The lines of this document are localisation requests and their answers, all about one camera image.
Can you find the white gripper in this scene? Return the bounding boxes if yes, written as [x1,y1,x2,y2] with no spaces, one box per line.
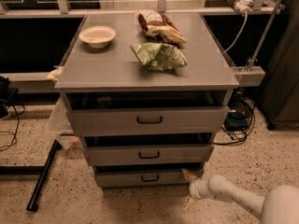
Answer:
[182,169,208,211]

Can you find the grey bottom drawer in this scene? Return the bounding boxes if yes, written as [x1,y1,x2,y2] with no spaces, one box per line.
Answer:
[94,162,203,188]

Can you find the grey drawer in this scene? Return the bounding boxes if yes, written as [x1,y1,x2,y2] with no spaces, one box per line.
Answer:
[83,133,212,166]
[65,91,228,136]
[94,162,203,188]

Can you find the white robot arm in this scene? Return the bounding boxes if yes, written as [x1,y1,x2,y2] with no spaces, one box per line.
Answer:
[182,169,299,224]

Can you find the grey middle drawer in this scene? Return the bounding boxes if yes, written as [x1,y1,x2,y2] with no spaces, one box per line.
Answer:
[83,133,212,166]

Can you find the grey top drawer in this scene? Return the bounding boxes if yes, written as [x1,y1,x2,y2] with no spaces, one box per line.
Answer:
[65,91,228,136]

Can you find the grey drawer cabinet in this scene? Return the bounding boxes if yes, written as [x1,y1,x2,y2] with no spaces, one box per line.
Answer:
[54,12,240,189]

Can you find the blue box on floor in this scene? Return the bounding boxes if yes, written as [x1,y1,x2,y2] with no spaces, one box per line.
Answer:
[224,112,248,131]

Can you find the dark grey cabinet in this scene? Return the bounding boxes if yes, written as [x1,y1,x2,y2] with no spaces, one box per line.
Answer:
[257,0,299,130]

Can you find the green chip bag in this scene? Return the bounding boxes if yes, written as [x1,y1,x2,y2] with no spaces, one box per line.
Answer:
[131,42,187,71]

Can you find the black table leg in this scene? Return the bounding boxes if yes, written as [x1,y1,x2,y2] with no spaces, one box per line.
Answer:
[0,140,62,212]

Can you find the brown chip bag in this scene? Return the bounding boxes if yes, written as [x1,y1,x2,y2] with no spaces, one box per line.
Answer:
[135,9,186,44]

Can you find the white paper bowl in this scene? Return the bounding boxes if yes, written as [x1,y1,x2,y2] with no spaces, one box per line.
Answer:
[78,26,116,49]

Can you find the white power strip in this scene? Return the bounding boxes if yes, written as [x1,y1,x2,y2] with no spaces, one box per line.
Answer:
[226,0,252,14]

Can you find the metal rod stand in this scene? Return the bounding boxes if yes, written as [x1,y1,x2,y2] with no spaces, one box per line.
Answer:
[244,0,282,72]

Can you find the black cable bundle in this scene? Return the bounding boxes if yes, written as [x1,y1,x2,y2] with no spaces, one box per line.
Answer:
[213,96,256,147]

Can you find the white power cable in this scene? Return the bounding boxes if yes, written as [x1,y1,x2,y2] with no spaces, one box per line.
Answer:
[221,10,249,55]

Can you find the black floor cable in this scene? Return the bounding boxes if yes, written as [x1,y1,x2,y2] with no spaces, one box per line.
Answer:
[0,104,26,153]

